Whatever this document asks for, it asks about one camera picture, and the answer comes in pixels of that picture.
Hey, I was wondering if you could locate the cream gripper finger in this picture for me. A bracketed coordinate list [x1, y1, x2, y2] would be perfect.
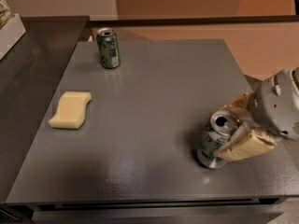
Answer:
[214, 122, 277, 161]
[222, 92, 253, 118]

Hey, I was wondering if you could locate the dark green soda can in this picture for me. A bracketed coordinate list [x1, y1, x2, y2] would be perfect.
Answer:
[96, 28, 121, 69]

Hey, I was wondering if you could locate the silver green 7up can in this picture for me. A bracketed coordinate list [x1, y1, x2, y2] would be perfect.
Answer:
[197, 110, 240, 169]

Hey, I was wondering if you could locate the white box on counter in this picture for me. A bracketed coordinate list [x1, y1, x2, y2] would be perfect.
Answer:
[0, 14, 26, 60]

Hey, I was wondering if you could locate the yellow sponge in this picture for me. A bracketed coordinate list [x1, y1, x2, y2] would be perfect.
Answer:
[49, 91, 92, 130]

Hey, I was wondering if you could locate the striped object on box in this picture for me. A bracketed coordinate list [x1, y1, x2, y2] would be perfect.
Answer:
[0, 0, 11, 28]

